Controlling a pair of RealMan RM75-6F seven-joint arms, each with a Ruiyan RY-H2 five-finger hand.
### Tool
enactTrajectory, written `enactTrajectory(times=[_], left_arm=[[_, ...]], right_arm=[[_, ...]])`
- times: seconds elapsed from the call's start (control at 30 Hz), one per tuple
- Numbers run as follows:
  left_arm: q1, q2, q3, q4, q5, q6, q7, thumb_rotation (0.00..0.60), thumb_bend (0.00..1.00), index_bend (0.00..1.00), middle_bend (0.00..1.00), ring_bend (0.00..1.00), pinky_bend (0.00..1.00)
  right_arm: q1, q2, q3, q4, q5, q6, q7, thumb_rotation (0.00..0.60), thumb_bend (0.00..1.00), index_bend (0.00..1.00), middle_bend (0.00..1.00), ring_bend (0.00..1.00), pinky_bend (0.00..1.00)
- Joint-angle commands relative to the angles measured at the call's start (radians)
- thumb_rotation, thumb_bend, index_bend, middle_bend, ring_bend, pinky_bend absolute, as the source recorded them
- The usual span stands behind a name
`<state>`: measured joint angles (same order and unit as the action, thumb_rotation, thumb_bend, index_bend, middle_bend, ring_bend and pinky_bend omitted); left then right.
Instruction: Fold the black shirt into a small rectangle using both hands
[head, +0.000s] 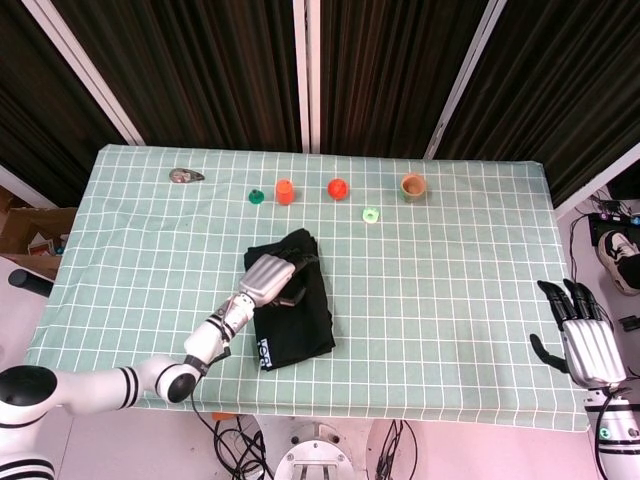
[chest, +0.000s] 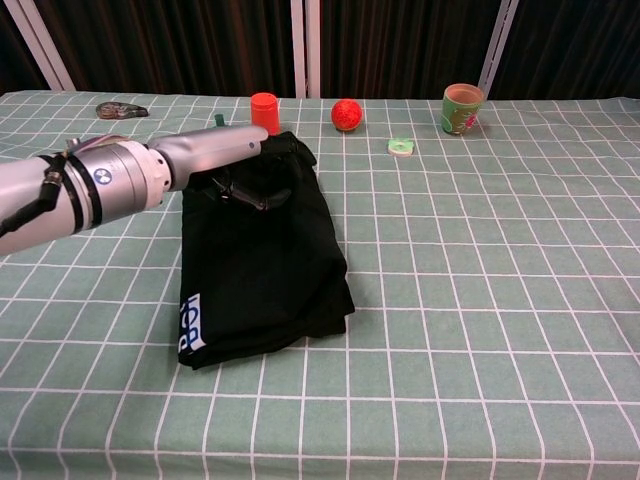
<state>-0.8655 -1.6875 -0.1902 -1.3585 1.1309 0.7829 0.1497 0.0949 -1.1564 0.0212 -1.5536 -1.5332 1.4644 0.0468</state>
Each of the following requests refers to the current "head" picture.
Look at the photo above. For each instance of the black electronics box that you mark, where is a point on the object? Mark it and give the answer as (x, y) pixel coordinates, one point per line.
(612, 225)

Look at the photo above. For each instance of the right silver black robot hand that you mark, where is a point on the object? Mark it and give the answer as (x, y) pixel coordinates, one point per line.
(592, 350)

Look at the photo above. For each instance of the orange cylindrical can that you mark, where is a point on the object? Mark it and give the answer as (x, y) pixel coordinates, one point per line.
(285, 194)

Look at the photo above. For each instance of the small black device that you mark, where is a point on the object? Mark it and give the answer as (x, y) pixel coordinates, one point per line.
(630, 323)

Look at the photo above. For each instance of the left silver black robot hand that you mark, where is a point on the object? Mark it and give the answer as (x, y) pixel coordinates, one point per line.
(267, 277)

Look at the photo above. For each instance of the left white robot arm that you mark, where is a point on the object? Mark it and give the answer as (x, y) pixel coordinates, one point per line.
(90, 390)

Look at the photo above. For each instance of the dark brown curtain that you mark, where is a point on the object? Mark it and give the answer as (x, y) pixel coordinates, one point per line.
(200, 65)
(45, 110)
(565, 85)
(390, 65)

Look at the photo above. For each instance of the dark grey oval object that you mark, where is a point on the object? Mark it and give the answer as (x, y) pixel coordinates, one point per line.
(184, 175)

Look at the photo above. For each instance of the white frame post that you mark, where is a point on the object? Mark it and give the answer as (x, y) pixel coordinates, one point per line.
(25, 186)
(462, 75)
(85, 70)
(306, 75)
(600, 184)

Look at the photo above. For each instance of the black cloth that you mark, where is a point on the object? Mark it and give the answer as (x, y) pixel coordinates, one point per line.
(305, 330)

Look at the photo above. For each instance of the brown cardboard box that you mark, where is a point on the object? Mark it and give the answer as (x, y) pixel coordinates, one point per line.
(30, 227)

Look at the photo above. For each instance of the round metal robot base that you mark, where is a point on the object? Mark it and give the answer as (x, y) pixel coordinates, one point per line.
(315, 457)

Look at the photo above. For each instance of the black white sneaker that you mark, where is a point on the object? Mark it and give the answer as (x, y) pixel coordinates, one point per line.
(620, 257)

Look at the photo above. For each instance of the brown cup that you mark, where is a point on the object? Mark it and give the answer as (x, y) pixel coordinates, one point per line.
(413, 187)

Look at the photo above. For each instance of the green white checked tablecloth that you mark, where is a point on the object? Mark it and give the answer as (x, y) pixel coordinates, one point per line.
(440, 310)

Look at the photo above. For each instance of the red ball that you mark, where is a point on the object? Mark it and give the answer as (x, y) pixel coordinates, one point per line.
(338, 190)

